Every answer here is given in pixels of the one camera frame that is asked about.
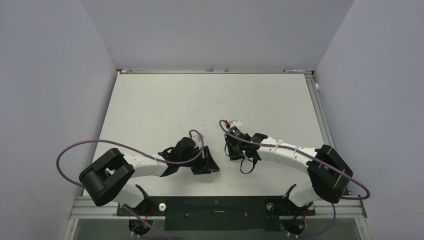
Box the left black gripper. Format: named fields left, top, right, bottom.
left=178, top=146, right=219, bottom=174

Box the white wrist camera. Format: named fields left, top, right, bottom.
left=192, top=133, right=204, bottom=143
left=227, top=120, right=243, bottom=127

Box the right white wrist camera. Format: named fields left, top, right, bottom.
left=227, top=120, right=243, bottom=127

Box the aluminium frame rail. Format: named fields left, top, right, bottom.
left=67, top=71, right=367, bottom=220

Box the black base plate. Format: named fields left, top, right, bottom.
left=132, top=196, right=316, bottom=232

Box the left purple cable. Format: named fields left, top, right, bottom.
left=55, top=129, right=205, bottom=239

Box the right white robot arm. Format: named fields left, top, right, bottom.
left=225, top=125, right=353, bottom=214

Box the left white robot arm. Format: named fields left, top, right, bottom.
left=78, top=136, right=220, bottom=215

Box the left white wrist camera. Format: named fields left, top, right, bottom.
left=192, top=133, right=204, bottom=143

